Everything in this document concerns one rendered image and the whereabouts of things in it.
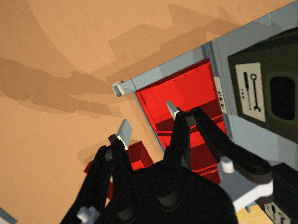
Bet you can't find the dark green case with orange latches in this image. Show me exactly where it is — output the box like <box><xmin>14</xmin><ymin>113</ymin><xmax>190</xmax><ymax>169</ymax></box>
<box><xmin>227</xmin><ymin>27</ymin><xmax>298</xmax><ymax>144</ymax></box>

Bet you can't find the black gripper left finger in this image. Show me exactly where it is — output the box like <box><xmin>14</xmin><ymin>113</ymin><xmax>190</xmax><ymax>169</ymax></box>
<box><xmin>60</xmin><ymin>118</ymin><xmax>138</xmax><ymax>224</ymax></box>

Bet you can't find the grey metal shelf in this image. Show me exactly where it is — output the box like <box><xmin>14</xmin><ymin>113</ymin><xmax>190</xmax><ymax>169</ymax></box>
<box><xmin>112</xmin><ymin>0</ymin><xmax>298</xmax><ymax>170</ymax></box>

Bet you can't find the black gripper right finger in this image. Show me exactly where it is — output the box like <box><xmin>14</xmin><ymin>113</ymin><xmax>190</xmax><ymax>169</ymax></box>
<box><xmin>154</xmin><ymin>100</ymin><xmax>274</xmax><ymax>212</ymax></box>

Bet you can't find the red open-front bin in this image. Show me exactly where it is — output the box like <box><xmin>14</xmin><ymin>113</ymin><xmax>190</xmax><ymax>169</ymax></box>
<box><xmin>138</xmin><ymin>58</ymin><xmax>222</xmax><ymax>133</ymax></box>
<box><xmin>158</xmin><ymin>116</ymin><xmax>227</xmax><ymax>172</ymax></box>
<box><xmin>195</xmin><ymin>165</ymin><xmax>221</xmax><ymax>185</ymax></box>
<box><xmin>83</xmin><ymin>141</ymin><xmax>154</xmax><ymax>200</ymax></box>

